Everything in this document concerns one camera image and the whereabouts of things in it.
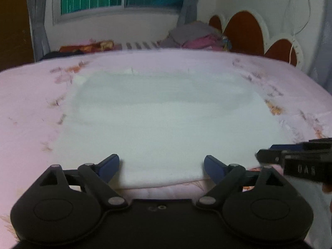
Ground grey right curtain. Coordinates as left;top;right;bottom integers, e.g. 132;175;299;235
176;0;207;28

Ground black cloth on bed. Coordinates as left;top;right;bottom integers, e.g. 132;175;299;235
40;50;84;61

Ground grey white striped sheet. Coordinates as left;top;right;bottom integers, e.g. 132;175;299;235
114;41;159;51

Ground white hanging cable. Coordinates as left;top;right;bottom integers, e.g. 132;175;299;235
282;0;312;65

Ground grey curtain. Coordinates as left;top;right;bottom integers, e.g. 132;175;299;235
26;0;50;62
176;0;207;28

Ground grey left curtain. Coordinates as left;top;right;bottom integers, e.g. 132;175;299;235
26;0;50;62

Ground red white scalloped headboard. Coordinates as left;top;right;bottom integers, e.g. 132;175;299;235
209;10;304;69

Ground red orange patterned cloth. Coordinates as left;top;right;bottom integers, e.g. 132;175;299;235
59;40;115;54

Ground pile of folded clothes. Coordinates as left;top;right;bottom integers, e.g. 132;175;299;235
157;21;232;51

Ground white small garment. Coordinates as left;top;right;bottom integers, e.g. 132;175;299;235
52;71;290;188

